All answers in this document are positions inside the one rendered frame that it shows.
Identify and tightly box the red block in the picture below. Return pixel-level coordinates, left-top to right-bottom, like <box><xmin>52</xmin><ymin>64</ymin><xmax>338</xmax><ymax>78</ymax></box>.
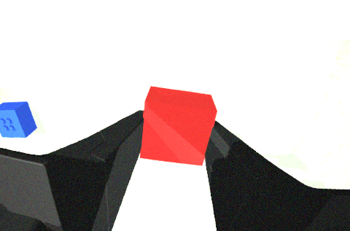
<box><xmin>140</xmin><ymin>86</ymin><xmax>218</xmax><ymax>166</ymax></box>

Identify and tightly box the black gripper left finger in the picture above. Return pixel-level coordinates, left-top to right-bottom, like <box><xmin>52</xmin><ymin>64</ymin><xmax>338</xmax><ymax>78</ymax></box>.
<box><xmin>0</xmin><ymin>109</ymin><xmax>144</xmax><ymax>231</ymax></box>

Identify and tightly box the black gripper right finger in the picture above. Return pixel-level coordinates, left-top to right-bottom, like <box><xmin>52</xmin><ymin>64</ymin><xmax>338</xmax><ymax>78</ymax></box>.
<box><xmin>204</xmin><ymin>120</ymin><xmax>350</xmax><ymax>231</ymax></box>

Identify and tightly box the blue block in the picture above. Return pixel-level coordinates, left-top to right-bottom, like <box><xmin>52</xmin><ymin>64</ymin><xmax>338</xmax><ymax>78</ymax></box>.
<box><xmin>0</xmin><ymin>102</ymin><xmax>38</xmax><ymax>138</ymax></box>

